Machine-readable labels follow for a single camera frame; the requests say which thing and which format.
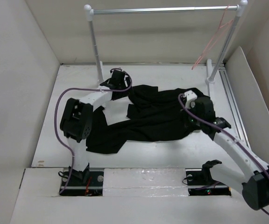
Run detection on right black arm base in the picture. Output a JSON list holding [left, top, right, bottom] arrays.
[[182, 168, 232, 196]]

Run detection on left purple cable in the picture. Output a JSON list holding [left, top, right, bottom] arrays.
[[55, 67, 133, 194]]

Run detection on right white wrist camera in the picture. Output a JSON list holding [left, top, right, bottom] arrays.
[[183, 91, 198, 109]]

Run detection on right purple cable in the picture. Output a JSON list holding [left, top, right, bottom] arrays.
[[177, 93, 269, 219]]

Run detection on pink wire hanger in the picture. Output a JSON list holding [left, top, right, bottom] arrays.
[[191, 5, 234, 70]]

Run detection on aluminium rail right side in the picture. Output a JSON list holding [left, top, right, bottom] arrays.
[[219, 63, 250, 147]]

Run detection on orange zip tie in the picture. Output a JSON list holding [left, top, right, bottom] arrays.
[[85, 177, 92, 196]]

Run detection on white and silver clothes rack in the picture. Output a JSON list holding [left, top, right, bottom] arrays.
[[84, 0, 250, 97]]

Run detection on white foam block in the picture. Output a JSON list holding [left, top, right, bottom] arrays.
[[103, 168, 189, 197]]

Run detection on purple cable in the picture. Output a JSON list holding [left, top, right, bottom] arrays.
[[55, 67, 133, 194], [177, 93, 269, 219]]

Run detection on black trousers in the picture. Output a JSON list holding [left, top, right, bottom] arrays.
[[86, 85, 200, 154]]

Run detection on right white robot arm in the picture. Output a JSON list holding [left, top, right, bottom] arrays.
[[178, 92, 269, 210]]

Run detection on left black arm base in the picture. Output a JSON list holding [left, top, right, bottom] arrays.
[[58, 169, 104, 196]]

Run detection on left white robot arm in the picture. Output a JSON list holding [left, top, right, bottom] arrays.
[[54, 68, 132, 185]]

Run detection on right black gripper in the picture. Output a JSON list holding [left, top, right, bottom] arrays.
[[180, 102, 204, 127]]

